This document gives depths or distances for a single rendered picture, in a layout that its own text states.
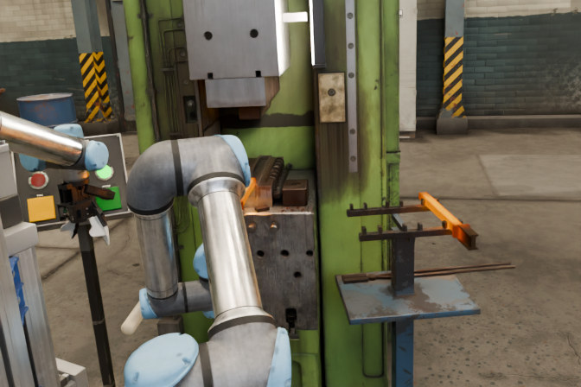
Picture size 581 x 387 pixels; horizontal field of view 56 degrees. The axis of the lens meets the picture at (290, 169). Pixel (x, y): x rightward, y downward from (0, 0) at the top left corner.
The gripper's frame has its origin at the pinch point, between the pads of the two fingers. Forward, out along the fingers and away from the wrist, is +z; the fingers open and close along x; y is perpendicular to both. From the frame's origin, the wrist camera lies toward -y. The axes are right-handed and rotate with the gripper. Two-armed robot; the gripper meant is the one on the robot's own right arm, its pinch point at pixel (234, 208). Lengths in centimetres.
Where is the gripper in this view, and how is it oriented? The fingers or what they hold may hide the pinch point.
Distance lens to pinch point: 162.6
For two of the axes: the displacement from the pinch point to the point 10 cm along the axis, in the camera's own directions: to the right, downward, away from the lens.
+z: 0.9, -2.5, 9.6
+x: 9.9, -0.3, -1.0
